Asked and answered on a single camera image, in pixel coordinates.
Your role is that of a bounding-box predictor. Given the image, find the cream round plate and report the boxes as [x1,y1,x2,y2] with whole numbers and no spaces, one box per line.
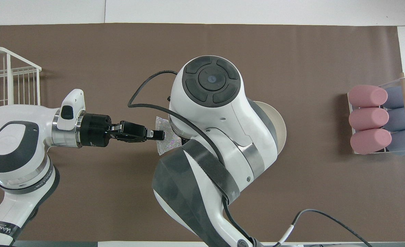
[254,101,287,155]

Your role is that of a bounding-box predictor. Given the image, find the white wire dish rack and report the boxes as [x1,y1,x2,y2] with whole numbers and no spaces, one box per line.
[0,47,42,114]

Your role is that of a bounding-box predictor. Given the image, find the blue plastic cup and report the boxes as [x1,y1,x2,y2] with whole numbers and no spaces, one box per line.
[383,86,405,109]
[388,129,405,155]
[386,107,405,132]

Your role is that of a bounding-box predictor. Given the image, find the clear plastic bag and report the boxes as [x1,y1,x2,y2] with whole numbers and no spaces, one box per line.
[154,117,183,156]

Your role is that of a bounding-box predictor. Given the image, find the brown table mat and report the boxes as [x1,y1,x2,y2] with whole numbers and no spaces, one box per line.
[0,23,405,242]

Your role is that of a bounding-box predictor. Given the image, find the pink plastic cup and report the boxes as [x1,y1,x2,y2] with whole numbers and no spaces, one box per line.
[350,129,392,155]
[348,85,388,108]
[348,107,390,131]

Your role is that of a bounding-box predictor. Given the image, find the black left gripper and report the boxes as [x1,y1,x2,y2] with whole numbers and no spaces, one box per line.
[80,115,165,147]

